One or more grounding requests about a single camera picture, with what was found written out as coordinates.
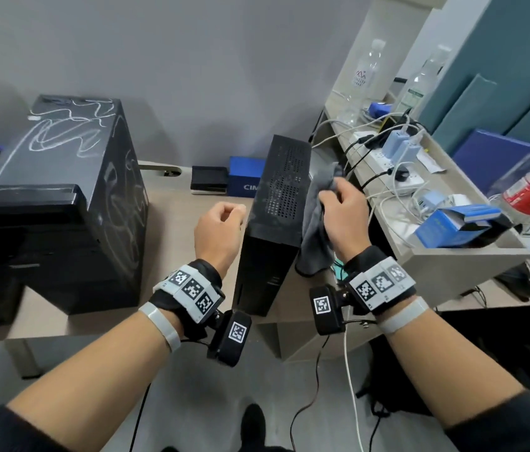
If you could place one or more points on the small black box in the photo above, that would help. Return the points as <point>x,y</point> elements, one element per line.
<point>208,178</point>

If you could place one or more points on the dark blue folder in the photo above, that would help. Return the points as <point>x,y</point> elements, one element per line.
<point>491,160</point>

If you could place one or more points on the white charger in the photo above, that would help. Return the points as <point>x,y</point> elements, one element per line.
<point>458,201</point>

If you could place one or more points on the black Lenovo tower case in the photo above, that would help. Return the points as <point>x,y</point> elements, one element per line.
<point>72,150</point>

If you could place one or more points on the person's left forearm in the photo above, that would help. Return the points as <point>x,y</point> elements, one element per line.
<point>95,376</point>

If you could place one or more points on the person's right hand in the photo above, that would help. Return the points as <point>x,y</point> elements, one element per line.
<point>347,221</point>

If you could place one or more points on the slim black vented computer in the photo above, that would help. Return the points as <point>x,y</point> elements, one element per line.
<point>269,230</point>

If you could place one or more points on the person's left hand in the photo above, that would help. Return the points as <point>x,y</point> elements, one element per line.
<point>218,235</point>

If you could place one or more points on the person's right forearm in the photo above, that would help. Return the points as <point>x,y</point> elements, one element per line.
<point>444,367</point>

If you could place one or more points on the grey cleaning cloth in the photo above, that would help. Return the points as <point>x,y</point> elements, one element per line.
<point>314,240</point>

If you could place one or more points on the clear bottle green label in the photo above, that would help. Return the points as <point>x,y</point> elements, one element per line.
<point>422,84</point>

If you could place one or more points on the left wrist marker band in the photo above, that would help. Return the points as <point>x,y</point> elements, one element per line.
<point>192,289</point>

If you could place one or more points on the wrist marker band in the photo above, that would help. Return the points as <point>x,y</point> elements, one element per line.
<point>192,289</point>
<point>380,282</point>

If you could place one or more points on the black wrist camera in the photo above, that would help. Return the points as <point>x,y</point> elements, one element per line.
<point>232,336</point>
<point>326,308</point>

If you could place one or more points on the open blue carton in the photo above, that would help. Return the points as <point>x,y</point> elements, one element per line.
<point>448,228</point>

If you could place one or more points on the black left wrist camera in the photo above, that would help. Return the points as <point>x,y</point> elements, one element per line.
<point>232,336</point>

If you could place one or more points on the clear bottle red label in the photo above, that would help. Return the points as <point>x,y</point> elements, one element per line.
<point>366,79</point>

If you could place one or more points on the white power strip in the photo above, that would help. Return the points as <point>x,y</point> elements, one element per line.
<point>411,181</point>

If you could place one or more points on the blue rectangular box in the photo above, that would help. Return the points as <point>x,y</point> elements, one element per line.
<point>246,178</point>

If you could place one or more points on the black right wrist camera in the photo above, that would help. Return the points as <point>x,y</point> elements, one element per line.
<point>326,308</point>

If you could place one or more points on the teal partition panel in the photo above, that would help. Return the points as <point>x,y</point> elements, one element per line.
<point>505,65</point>

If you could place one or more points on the right wrist marker band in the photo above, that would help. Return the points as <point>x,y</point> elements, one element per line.
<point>380,282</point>

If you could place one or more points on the white paper slip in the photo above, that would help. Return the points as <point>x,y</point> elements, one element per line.
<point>429,162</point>

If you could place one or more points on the small blue gadget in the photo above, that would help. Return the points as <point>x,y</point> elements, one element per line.
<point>380,110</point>

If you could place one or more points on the person's right shoe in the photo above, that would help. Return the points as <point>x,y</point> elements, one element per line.
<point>253,428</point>

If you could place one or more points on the light blue charger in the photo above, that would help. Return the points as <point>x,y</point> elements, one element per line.
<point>429,202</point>
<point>394,145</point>
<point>411,155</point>

